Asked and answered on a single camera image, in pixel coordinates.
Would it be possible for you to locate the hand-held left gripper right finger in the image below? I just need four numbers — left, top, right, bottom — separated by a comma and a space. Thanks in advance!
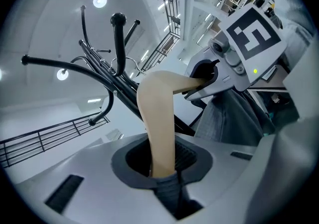
159, 118, 314, 224

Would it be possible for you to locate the black metal railing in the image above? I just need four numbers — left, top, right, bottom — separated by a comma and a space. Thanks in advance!
0, 111, 111, 169
141, 0, 182, 73

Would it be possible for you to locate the round ceiling lamp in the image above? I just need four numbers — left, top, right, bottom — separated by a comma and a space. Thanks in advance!
56, 68, 69, 81
92, 0, 108, 9

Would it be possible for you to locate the black coat rack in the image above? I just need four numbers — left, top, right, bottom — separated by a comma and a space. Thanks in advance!
21, 5, 197, 137

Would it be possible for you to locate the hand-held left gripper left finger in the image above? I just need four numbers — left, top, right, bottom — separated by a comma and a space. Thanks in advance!
14, 133, 175, 224

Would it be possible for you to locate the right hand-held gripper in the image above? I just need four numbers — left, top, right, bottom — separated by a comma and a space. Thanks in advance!
183, 3, 289, 102

